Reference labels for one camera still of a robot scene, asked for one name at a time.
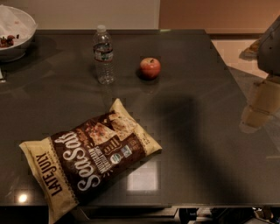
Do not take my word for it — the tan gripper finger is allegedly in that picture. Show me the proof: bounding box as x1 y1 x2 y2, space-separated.
241 75 280 129

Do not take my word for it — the brown Late July chip bag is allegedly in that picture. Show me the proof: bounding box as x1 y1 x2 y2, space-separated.
19 100 161 224

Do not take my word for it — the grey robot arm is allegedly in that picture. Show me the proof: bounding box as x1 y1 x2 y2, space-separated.
240 16 280 133

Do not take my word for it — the red apple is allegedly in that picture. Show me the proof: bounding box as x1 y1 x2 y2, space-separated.
140 58 161 80

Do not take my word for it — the clear plastic water bottle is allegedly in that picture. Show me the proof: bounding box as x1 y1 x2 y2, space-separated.
93 24 114 85

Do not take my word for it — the white bowl with paper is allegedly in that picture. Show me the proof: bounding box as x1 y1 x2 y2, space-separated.
0 5 38 62

